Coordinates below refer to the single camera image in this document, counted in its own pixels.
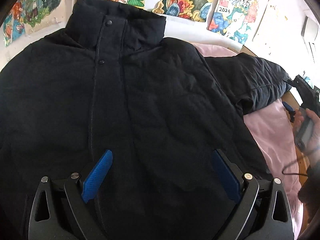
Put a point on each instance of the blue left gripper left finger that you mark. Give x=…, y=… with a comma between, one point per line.
x=96, y=176

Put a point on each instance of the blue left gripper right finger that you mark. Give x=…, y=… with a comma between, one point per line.
x=227, y=178

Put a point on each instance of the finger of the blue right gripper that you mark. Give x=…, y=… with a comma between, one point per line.
x=289, y=108

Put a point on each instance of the black puffer jacket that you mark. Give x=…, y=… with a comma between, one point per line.
x=111, y=80

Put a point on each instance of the person's right hand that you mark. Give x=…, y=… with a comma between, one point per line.
x=306, y=134

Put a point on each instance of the pink bed sheet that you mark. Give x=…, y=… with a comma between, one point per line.
x=255, y=86

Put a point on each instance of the white air conditioner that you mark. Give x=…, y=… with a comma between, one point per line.
x=309, y=33

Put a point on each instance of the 2024 calendar painting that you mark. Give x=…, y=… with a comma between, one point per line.
x=237, y=19

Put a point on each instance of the anime girl painting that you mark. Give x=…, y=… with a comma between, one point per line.
x=28, y=16

